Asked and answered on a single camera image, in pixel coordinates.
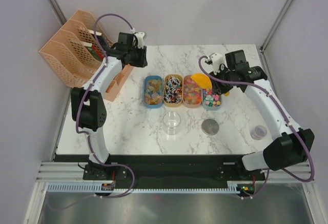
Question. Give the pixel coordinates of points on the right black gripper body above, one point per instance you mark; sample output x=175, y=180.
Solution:
x=221, y=86

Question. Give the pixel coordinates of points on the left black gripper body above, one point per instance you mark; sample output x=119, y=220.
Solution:
x=137, y=57

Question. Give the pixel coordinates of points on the light blue star candy tray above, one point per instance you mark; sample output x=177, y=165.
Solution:
x=211, y=101

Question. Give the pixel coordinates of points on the yellow plastic scoop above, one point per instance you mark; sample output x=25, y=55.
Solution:
x=203, y=81

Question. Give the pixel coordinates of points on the pink gummy tray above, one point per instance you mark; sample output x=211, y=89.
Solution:
x=192, y=93

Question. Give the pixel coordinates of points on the tan lollipop tray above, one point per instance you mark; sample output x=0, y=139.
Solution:
x=173, y=90

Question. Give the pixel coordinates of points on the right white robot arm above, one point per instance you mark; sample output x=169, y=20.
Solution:
x=291, y=144

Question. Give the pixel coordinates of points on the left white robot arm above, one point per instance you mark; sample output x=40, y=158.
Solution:
x=87, y=103

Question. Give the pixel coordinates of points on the peach desk organizer tray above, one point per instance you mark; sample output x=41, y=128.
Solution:
x=117, y=83

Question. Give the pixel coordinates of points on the grey metal jar lid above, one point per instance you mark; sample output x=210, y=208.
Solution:
x=210, y=127

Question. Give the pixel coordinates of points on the books in file rack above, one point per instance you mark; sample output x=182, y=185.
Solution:
x=94, y=48

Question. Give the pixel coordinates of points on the small purple candy cup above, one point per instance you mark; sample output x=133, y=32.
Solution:
x=258, y=133

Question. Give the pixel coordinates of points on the clear glass jar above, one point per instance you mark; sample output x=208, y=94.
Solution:
x=171, y=124

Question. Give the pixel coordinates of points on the peach file organizer rack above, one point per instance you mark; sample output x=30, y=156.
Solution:
x=66, y=54

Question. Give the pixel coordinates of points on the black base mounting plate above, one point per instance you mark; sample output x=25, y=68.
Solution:
x=178, y=171

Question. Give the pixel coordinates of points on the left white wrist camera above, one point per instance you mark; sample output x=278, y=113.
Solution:
x=139, y=38

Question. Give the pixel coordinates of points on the white slotted cable duct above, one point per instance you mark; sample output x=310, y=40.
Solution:
x=97, y=187

